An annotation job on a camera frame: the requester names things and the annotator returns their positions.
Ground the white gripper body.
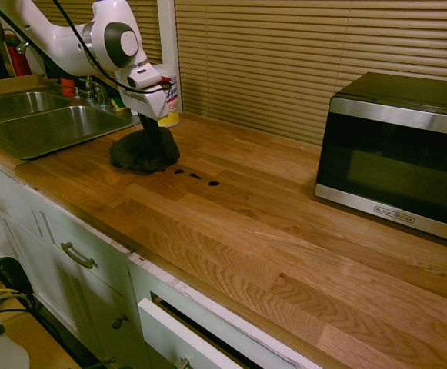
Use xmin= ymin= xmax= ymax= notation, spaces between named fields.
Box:
xmin=115 ymin=63 xmax=170 ymax=121

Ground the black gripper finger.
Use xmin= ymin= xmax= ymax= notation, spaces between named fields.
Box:
xmin=149 ymin=117 xmax=164 ymax=151
xmin=138 ymin=113 xmax=153 ymax=149

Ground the dark green cloth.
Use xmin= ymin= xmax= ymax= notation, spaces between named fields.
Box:
xmin=108 ymin=128 xmax=181 ymax=176

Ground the disinfecting wipes canister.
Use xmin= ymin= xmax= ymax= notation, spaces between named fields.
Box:
xmin=152 ymin=63 xmax=181 ymax=128

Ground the yellow green sponge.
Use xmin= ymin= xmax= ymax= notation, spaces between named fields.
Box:
xmin=110 ymin=95 xmax=130 ymax=114

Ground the chrome faucet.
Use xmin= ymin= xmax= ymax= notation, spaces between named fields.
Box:
xmin=72 ymin=75 xmax=109 ymax=108

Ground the narrow tan window blind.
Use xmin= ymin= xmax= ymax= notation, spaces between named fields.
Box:
xmin=42 ymin=0 xmax=159 ymax=65

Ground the orange soap bottle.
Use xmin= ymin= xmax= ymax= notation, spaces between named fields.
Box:
xmin=60 ymin=76 xmax=76 ymax=98

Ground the stainless steel sink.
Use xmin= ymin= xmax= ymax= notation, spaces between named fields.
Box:
xmin=0 ymin=91 xmax=142 ymax=161

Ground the red fire extinguisher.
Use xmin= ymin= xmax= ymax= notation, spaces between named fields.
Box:
xmin=2 ymin=29 xmax=33 ymax=78

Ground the white kitchen cabinet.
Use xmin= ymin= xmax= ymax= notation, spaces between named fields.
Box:
xmin=0 ymin=149 xmax=312 ymax=369

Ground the wide tan window blind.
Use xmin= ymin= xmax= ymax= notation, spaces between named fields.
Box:
xmin=175 ymin=0 xmax=447 ymax=147

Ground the white open drawer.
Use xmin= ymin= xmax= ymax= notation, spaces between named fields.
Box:
xmin=137 ymin=298 xmax=249 ymax=369

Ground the black steel microwave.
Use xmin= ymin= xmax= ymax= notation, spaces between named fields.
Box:
xmin=314 ymin=71 xmax=447 ymax=248

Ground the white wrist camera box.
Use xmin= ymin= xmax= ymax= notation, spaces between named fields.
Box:
xmin=126 ymin=65 xmax=172 ymax=94

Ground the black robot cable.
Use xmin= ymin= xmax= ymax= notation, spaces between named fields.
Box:
xmin=52 ymin=0 xmax=166 ymax=95

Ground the curved metal cabinet handle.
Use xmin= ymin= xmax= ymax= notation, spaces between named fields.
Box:
xmin=60 ymin=241 xmax=96 ymax=269

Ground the black metal stand frame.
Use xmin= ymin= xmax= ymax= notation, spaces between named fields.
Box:
xmin=0 ymin=256 xmax=36 ymax=313

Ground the yellow cable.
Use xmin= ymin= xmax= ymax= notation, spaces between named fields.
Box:
xmin=0 ymin=288 xmax=28 ymax=305

